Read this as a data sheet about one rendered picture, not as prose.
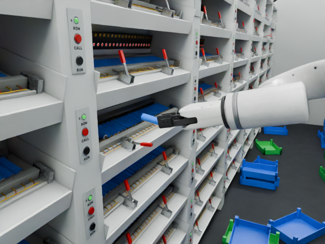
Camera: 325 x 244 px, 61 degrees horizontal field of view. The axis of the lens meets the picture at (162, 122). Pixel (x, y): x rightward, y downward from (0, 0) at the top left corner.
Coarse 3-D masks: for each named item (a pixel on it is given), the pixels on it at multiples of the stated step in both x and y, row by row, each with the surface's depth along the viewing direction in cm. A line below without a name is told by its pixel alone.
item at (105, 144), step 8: (168, 112) 111; (176, 112) 118; (136, 128) 89; (144, 128) 94; (152, 128) 96; (120, 136) 82; (128, 136) 86; (104, 144) 75; (112, 144) 78; (104, 152) 74
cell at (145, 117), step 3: (144, 114) 72; (147, 114) 72; (141, 117) 72; (144, 117) 72; (147, 117) 71; (150, 117) 71; (153, 117) 71; (156, 117) 71; (144, 120) 72; (147, 120) 72; (150, 120) 71; (153, 120) 71; (156, 120) 70; (156, 123) 71
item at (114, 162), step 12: (144, 96) 116; (156, 96) 124; (108, 108) 95; (180, 108) 120; (144, 132) 94; (156, 132) 96; (168, 132) 101; (156, 144) 95; (108, 156) 74; (120, 156) 76; (132, 156) 80; (108, 168) 70; (120, 168) 76; (108, 180) 72
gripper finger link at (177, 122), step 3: (192, 117) 62; (195, 117) 62; (174, 120) 64; (177, 120) 63; (180, 120) 62; (183, 120) 62; (186, 120) 62; (189, 120) 62; (192, 120) 62; (195, 120) 62; (174, 123) 63; (177, 123) 62; (180, 123) 62; (183, 123) 62; (186, 123) 62
